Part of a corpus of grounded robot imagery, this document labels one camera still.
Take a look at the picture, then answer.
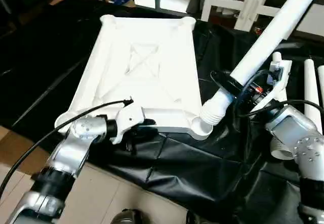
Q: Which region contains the white plastic table leg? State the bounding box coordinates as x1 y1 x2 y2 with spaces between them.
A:
198 0 324 127
317 65 324 99
303 58 323 119
270 52 297 161

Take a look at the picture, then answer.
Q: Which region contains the flat brown cardboard sheet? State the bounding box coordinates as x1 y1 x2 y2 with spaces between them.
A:
0 125 55 171

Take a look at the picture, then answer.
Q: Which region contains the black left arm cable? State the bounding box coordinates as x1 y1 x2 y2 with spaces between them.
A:
0 98 134 200

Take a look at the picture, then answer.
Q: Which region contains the grey robot foot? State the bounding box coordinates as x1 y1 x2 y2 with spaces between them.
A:
185 210 204 224
110 208 148 224

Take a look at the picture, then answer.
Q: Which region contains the white plastic table top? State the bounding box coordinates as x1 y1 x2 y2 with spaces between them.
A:
54 15 214 141

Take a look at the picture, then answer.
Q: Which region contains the grey right robot foot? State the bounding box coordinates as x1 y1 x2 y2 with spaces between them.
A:
185 210 204 224

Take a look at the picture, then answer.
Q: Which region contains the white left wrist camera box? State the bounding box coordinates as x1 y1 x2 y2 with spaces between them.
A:
108 104 146 145

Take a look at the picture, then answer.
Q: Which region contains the grey left robot foot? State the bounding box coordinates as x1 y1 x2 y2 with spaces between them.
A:
110 208 148 224

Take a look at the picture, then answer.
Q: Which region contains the white drawer unit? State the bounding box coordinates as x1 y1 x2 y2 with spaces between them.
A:
296 16 324 38

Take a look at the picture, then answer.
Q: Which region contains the black mat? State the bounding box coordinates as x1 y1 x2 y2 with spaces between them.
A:
0 0 324 224

